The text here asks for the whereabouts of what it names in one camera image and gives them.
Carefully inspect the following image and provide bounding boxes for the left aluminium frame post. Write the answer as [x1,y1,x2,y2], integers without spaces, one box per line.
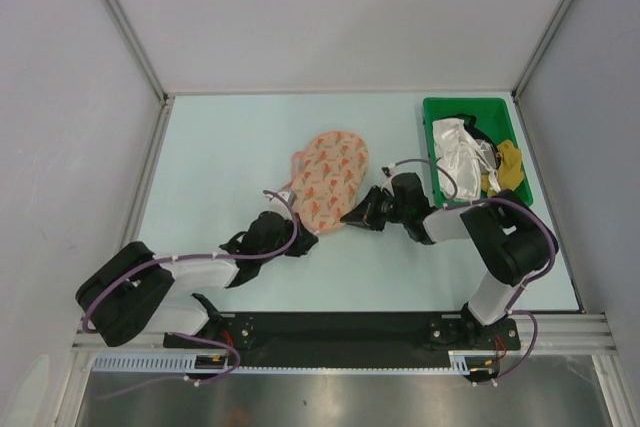
[74,0,169,103]

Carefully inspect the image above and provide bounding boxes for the white slotted cable duct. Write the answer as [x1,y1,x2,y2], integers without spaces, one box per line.
[91,351,497,375]

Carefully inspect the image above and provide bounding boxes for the mustard yellow garment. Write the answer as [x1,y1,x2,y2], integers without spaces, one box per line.
[483,140,525,197]

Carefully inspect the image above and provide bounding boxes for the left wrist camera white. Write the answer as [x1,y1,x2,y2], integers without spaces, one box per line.
[274,189,295,210]

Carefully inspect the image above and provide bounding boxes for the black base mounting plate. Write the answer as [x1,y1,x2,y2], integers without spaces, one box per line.
[163,312,521,366]

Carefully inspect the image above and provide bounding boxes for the right aluminium frame post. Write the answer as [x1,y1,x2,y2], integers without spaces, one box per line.
[511,0,577,103]

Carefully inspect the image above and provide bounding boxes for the aluminium front frame rail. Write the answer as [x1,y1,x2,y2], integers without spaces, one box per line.
[71,313,617,355]

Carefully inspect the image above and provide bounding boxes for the white satin bra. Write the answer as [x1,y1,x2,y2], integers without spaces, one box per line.
[432,117,499,202]

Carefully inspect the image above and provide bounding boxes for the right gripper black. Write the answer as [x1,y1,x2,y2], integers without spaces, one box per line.
[343,184,410,231]

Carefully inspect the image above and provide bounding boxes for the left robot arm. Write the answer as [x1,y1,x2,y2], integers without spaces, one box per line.
[75,211,318,347]

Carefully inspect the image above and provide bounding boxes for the pink floral mesh laundry bag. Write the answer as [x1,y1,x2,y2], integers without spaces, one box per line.
[287,131,369,235]

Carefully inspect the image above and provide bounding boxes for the aluminium frame post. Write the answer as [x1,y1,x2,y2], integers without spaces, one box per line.
[74,0,169,103]
[511,0,577,103]

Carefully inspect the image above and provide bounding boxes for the grey black bra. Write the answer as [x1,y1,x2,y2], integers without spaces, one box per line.
[454,113,501,169]

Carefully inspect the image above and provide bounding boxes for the green plastic bin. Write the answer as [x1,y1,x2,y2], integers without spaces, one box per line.
[422,96,535,211]

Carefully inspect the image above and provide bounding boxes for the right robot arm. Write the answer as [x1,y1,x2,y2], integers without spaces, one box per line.
[340,173,559,348]

